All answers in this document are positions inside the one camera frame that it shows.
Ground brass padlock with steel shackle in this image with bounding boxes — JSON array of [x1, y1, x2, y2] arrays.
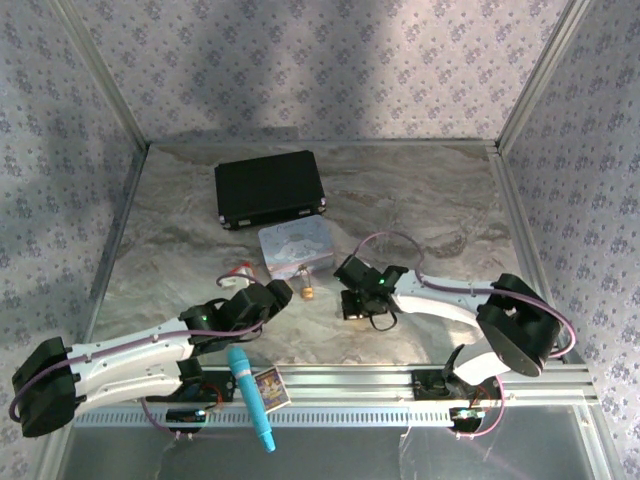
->
[[299, 264, 317, 302]]

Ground pastel cartoon tin box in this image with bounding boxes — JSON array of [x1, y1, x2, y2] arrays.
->
[[257, 217, 338, 280]]

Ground red and white small toy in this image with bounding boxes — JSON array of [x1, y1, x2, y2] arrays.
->
[[216, 262, 257, 291]]

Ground cyan marker pen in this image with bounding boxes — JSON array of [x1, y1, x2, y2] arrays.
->
[[226, 347, 278, 454]]

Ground small colourful card box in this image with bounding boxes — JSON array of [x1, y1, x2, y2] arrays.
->
[[254, 367, 292, 414]]

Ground black left electronics module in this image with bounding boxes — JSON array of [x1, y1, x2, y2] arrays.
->
[[166, 407, 208, 434]]

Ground black electronics module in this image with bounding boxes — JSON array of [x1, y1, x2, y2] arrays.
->
[[166, 407, 208, 434], [449, 406, 487, 432]]

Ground black hard case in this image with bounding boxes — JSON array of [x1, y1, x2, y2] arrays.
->
[[213, 149, 329, 232]]

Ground black right electronics module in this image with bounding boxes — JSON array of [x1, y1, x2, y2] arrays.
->
[[449, 406, 487, 432]]

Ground grey metal panel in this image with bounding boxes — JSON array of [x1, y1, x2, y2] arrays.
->
[[47, 405, 614, 480]]

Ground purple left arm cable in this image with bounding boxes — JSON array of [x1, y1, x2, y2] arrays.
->
[[10, 319, 267, 426]]

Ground thin black looped cable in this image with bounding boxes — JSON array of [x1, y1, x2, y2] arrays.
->
[[368, 302, 402, 333]]

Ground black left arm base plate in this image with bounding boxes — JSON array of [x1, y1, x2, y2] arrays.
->
[[144, 359, 237, 406]]

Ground aluminium frame rail beam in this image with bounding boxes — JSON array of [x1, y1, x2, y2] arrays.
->
[[52, 363, 600, 407]]

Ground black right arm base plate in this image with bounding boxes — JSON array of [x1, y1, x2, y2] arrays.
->
[[410, 368, 502, 402]]

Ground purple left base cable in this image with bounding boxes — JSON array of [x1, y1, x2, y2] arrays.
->
[[140, 397, 224, 442]]

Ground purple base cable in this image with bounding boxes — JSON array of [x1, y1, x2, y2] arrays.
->
[[140, 397, 224, 442], [452, 374, 506, 442]]

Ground aluminium side rail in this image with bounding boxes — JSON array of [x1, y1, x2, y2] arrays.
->
[[67, 143, 152, 369], [487, 142, 587, 366]]

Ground slotted grey cable duct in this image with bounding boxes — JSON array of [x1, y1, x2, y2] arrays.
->
[[73, 406, 412, 429]]

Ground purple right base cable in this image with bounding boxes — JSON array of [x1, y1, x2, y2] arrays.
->
[[452, 374, 506, 442]]

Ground aluminium frame post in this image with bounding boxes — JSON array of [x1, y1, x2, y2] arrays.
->
[[496, 0, 592, 154], [49, 0, 152, 147]]

